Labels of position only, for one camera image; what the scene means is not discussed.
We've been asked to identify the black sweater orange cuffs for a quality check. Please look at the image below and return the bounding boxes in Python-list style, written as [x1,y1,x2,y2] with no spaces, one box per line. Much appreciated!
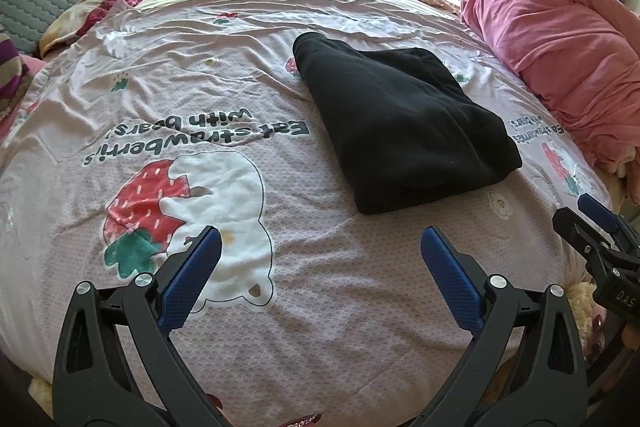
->
[293,32,523,215]

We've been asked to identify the person's right hand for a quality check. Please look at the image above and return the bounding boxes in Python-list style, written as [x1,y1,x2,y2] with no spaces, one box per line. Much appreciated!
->
[582,309,606,359]

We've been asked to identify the pink strawberry bear bedsheet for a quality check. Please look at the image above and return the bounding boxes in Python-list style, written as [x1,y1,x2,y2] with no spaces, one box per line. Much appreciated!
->
[1,0,610,426]

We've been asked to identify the pink comforter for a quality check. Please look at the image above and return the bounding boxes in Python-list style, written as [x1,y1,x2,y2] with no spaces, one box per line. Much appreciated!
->
[461,0,639,182]

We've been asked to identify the purple striped pillow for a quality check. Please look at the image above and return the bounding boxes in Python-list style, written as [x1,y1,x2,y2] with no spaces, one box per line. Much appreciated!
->
[0,32,32,120]

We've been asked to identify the red and cream blanket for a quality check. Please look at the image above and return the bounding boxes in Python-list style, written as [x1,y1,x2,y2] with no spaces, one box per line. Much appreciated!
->
[38,0,143,57]

